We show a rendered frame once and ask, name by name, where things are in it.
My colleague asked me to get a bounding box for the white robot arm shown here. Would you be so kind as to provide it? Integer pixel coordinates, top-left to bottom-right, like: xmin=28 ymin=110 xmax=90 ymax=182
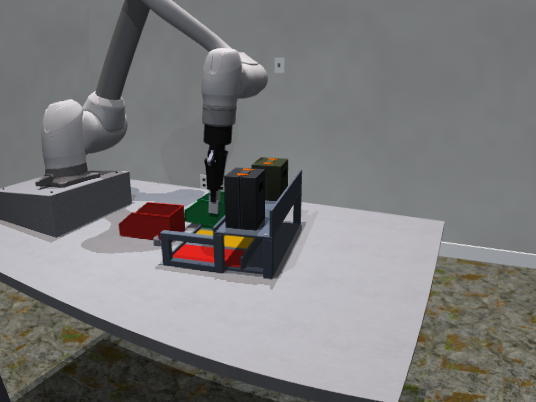
xmin=35 ymin=0 xmax=268 ymax=188

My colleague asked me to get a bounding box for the green bin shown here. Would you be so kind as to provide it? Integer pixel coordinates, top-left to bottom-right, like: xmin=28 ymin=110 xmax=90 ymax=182
xmin=186 ymin=191 xmax=225 ymax=227

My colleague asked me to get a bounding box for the black case with orange handles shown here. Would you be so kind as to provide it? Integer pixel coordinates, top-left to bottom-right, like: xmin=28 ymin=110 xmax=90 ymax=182
xmin=224 ymin=168 xmax=265 ymax=230

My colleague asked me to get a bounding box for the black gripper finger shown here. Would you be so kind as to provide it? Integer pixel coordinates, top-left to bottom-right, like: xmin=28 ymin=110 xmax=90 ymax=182
xmin=204 ymin=150 xmax=223 ymax=214
xmin=218 ymin=150 xmax=228 ymax=202

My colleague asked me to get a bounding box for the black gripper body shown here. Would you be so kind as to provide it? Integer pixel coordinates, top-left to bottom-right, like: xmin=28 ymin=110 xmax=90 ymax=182
xmin=204 ymin=124 xmax=232 ymax=164

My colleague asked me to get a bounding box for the red bin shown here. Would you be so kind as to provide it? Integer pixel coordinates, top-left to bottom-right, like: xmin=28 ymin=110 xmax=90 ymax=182
xmin=120 ymin=202 xmax=185 ymax=240

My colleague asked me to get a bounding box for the grey metal shelf rack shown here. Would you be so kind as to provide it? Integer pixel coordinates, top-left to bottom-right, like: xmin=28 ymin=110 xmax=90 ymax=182
xmin=153 ymin=169 xmax=302 ymax=279

